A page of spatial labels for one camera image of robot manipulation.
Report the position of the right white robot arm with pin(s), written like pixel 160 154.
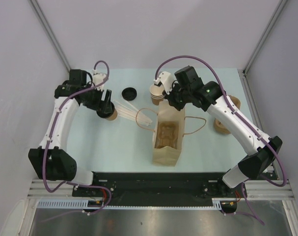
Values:
pixel 185 86

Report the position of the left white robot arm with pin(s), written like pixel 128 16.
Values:
pixel 50 160

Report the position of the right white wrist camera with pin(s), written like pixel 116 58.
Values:
pixel 166 79

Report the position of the aluminium frame rail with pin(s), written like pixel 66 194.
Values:
pixel 255 189

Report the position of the paper-wrapped straw, middle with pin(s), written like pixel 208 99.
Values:
pixel 131 110

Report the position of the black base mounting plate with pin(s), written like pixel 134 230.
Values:
pixel 164 189

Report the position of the white slotted cable duct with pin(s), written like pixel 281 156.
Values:
pixel 96 204

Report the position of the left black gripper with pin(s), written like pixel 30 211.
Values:
pixel 99 103

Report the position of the black plastic cup lid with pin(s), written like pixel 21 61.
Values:
pixel 103 114

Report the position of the paper-wrapped straw, separate long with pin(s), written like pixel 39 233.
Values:
pixel 126 108

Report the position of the brown paper cup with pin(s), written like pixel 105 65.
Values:
pixel 113 116

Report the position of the beige paper takeout bag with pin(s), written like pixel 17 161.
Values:
pixel 168 156

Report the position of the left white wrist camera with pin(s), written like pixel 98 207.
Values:
pixel 99 79

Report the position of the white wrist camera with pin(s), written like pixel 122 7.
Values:
pixel 99 79
pixel 166 79

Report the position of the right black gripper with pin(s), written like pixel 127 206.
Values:
pixel 170 97

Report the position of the stack of brown paper cups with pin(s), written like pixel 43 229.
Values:
pixel 156 93

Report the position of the stack of black lids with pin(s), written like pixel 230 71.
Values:
pixel 129 94

